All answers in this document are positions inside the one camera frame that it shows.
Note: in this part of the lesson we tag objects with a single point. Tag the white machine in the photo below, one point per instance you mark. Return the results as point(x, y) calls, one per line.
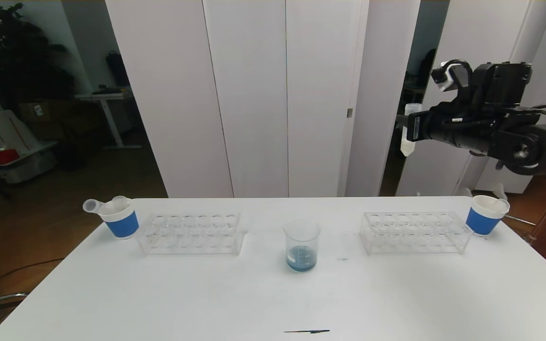
point(12, 132)

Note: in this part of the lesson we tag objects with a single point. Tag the blue white paper cup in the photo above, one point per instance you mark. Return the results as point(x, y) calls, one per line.
point(123, 226)
point(481, 222)

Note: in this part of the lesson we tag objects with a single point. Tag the test tube with red pigment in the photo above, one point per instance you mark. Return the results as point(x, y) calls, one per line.
point(92, 206)
point(499, 203)

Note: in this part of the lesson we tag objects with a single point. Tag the dark green potted plant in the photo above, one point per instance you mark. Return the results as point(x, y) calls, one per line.
point(17, 57)

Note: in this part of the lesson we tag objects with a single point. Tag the white partition foot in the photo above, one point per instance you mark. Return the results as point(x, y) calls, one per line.
point(467, 192)
point(499, 190)

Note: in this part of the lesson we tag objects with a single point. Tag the clear acrylic test tube rack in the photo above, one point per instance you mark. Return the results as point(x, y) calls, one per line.
point(405, 237)
point(192, 237)

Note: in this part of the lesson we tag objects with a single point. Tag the test tube with white pigment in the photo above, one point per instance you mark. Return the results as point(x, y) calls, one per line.
point(408, 148)

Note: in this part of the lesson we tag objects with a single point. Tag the chrome chair leg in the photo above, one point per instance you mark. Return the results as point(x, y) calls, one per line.
point(519, 220)

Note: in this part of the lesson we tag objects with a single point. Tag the black bag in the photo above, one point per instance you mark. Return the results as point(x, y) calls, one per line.
point(119, 70)

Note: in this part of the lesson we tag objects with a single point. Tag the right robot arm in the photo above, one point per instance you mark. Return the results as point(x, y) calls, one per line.
point(500, 85)

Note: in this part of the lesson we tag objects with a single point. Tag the test tube with blue pigment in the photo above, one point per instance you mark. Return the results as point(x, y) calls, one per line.
point(120, 202)

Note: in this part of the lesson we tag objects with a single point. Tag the white desk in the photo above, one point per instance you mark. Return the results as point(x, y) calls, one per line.
point(107, 97)

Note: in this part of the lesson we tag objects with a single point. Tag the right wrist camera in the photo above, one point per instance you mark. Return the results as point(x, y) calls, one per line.
point(443, 76)

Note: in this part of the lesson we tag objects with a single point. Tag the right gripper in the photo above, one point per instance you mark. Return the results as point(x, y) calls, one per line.
point(415, 127)

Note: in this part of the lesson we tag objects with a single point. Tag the clear glass beaker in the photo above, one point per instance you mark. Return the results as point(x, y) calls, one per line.
point(301, 258)

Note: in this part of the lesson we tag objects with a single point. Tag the cardboard box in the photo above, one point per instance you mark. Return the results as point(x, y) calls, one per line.
point(52, 122)

